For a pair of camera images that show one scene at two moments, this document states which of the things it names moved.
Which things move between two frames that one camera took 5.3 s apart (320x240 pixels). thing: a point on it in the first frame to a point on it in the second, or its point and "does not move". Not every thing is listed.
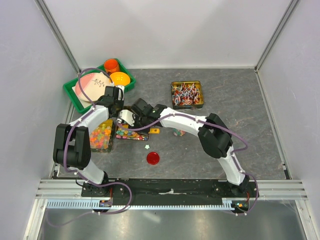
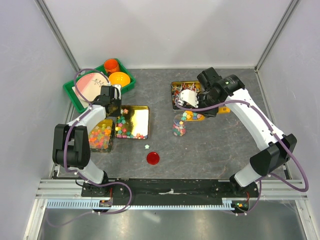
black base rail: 244,198 does not move
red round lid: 153,158 does not move
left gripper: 121,103 does not move
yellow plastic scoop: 154,131 to 190,116
